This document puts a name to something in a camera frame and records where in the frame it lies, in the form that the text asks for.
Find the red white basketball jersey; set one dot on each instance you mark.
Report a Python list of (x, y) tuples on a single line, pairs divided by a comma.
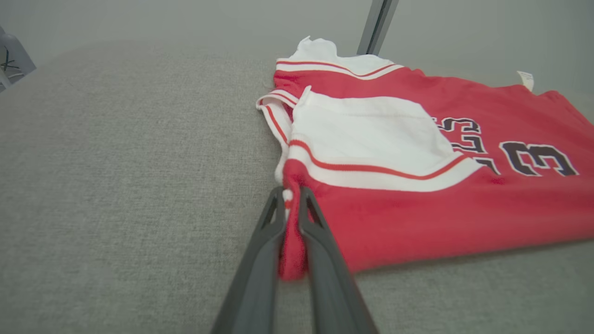
[(417, 218)]

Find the grey metal partition post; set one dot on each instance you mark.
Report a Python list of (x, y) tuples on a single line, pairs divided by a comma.
[(377, 28)]

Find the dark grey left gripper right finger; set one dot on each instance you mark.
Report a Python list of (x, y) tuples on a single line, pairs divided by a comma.
[(329, 287)]

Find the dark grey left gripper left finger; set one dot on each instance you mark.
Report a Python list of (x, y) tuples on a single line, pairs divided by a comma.
[(260, 278)]

